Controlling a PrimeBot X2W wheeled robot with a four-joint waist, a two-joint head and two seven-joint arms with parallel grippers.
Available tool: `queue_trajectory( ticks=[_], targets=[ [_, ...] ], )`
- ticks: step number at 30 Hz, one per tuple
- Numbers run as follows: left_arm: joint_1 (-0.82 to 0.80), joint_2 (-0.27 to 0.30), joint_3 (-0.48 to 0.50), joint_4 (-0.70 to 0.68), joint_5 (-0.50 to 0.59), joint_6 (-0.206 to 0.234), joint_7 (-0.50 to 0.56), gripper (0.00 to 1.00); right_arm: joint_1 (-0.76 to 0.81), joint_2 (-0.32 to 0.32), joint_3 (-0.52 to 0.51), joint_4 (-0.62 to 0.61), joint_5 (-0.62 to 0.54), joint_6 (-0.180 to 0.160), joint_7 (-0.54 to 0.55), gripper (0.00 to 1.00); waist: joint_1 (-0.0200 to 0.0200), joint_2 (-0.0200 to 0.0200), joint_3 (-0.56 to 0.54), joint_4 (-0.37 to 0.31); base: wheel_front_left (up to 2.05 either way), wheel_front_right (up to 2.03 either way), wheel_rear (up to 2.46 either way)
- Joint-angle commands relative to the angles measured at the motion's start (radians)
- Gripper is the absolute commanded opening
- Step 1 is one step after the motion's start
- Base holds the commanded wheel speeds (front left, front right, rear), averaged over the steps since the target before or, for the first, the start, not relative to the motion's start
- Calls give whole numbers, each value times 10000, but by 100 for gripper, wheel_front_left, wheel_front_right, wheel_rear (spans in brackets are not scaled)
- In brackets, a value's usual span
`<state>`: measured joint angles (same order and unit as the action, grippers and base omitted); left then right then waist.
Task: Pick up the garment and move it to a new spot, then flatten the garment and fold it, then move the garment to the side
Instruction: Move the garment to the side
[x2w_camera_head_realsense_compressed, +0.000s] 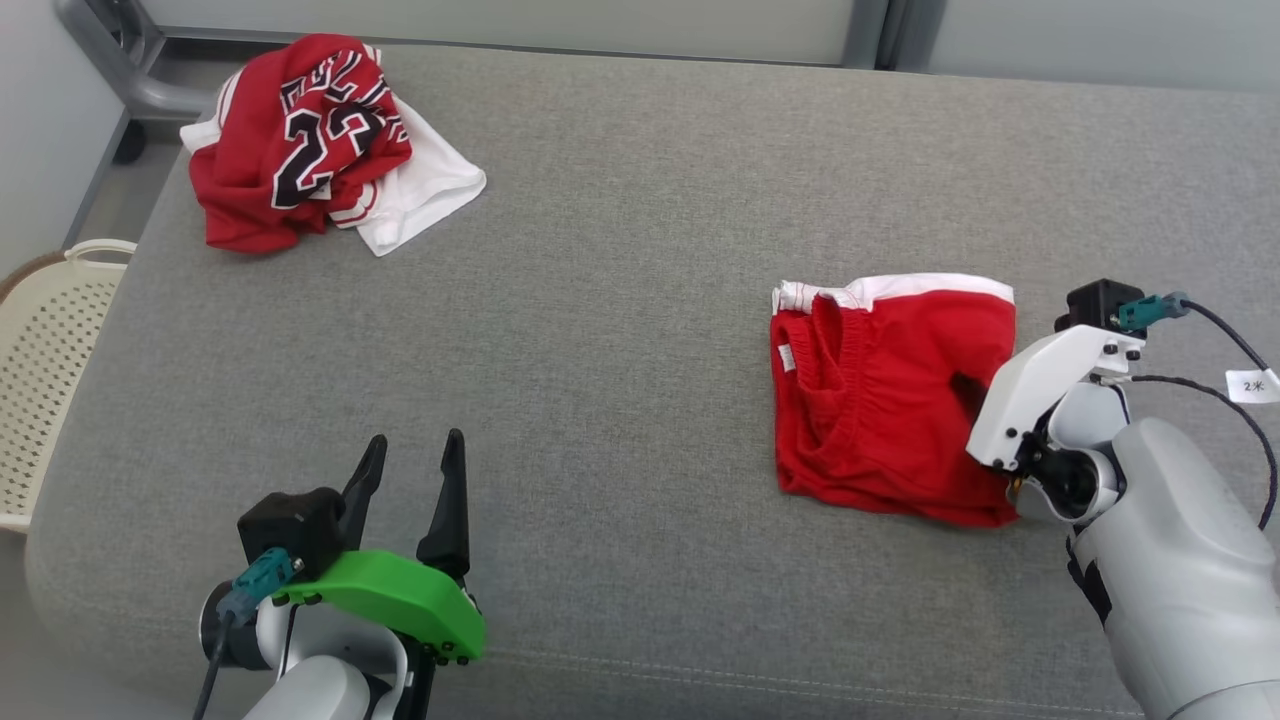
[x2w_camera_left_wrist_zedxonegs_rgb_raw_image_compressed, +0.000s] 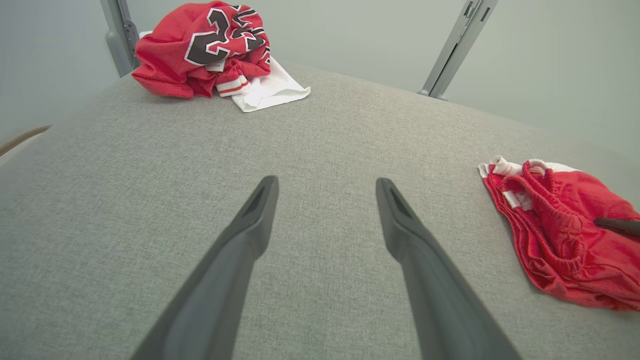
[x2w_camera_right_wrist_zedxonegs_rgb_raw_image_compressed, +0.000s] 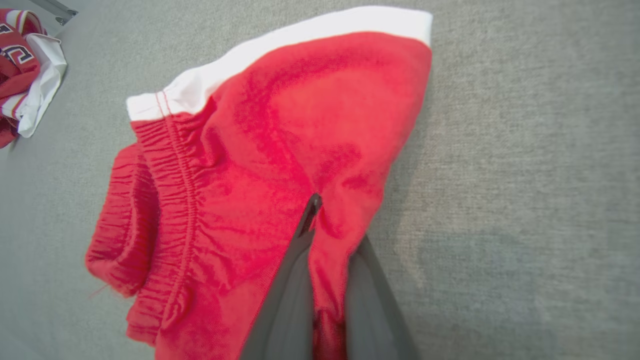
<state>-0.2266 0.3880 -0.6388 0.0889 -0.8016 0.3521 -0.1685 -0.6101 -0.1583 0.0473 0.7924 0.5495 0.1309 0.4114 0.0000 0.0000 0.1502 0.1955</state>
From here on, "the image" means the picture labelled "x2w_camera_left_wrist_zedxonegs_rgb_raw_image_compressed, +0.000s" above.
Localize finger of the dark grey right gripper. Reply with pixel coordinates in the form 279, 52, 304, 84
594, 216, 640, 238

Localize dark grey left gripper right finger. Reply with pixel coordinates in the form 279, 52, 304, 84
376, 177, 523, 360

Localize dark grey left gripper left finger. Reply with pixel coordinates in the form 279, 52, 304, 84
130, 175, 280, 360

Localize red shorts with white trim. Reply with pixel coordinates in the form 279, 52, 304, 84
478, 156, 640, 312

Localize red Bulls 23 jersey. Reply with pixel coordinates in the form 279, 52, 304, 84
131, 0, 312, 113

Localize grey partition post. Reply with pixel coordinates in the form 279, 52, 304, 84
100, 0, 142, 78
417, 0, 501, 101

